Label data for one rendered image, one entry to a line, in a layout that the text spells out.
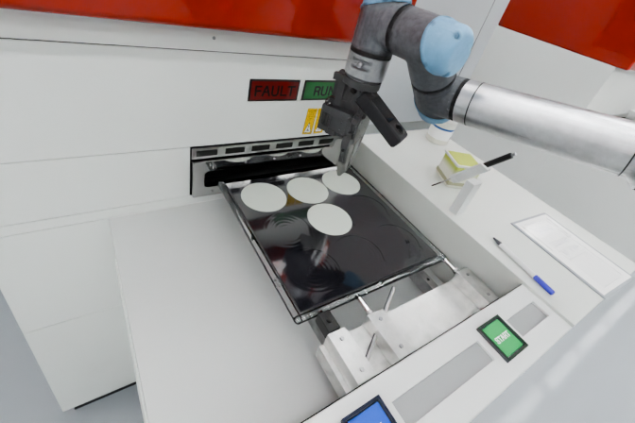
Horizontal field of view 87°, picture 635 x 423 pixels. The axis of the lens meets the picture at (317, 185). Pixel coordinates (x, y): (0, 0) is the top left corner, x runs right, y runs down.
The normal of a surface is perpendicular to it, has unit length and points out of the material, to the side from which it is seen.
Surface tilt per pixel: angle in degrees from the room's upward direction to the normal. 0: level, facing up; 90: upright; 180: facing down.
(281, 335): 0
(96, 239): 90
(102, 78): 90
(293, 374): 0
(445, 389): 0
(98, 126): 90
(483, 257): 90
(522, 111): 65
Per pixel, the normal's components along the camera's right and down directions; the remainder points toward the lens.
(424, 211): -0.83, 0.15
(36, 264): 0.52, 0.59
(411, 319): 0.23, -0.79
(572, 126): -0.54, -0.08
